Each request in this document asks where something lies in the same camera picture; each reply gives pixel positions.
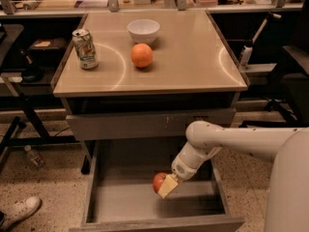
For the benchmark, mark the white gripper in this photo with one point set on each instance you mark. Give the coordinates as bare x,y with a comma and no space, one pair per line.
182,169

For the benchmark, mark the red apple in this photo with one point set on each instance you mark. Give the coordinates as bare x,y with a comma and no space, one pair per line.
158,181

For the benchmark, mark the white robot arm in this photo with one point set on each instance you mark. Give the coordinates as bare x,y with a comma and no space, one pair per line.
288,148

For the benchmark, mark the open middle drawer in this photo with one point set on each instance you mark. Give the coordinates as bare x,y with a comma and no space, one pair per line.
120,195

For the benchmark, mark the closed top drawer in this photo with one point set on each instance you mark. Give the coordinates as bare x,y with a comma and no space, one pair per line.
143,124

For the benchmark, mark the grey drawer cabinet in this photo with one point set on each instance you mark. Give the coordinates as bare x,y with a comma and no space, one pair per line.
193,68

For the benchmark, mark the orange fruit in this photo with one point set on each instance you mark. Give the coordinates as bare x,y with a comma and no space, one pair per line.
141,55

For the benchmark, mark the plastic water bottle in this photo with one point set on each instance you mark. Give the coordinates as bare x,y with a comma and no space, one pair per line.
34,156

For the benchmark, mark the white bowl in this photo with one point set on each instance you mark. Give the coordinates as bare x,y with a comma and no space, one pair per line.
143,31

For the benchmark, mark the white handheld tool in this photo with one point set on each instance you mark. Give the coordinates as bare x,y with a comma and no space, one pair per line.
247,49

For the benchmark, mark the white sneaker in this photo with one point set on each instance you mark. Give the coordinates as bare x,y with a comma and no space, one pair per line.
20,211

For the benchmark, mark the green soda can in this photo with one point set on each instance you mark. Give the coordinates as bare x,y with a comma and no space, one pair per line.
84,48

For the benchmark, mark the black office chair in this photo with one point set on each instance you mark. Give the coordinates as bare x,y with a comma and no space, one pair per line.
288,82

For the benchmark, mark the black round object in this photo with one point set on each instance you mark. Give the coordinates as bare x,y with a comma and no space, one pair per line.
32,72

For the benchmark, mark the dark box with label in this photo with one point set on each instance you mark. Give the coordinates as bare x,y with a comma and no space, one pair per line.
48,45

